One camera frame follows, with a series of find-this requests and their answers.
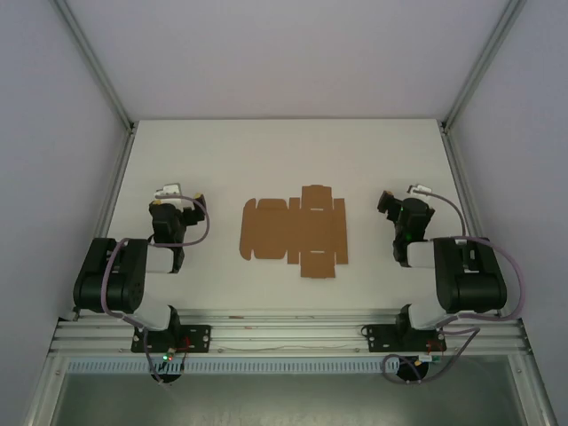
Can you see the brown cardboard box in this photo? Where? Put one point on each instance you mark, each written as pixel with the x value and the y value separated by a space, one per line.
pixel 293 231

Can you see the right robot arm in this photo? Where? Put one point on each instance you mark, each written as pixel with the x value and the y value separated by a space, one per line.
pixel 470 284

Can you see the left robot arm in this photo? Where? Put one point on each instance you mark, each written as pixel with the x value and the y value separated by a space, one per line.
pixel 111 277

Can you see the small circuit board with LED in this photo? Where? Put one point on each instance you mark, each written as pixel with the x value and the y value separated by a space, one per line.
pixel 168 356
pixel 432 357

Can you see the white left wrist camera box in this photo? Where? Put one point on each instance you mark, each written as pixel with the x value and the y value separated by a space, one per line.
pixel 168 191

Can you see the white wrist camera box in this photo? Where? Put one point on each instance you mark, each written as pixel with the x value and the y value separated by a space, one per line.
pixel 419 189
pixel 168 191

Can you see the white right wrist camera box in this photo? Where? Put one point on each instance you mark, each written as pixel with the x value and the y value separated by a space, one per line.
pixel 419 189

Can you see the aluminium table side rail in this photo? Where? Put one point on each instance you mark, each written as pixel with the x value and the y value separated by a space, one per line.
pixel 113 195
pixel 466 195

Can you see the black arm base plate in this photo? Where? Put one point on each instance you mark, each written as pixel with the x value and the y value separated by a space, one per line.
pixel 377 337
pixel 199 337

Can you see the aluminium mounting rail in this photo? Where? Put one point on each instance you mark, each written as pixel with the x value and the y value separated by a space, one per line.
pixel 288 330

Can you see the aluminium frame post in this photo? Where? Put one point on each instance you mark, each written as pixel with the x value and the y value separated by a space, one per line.
pixel 95 66
pixel 481 66

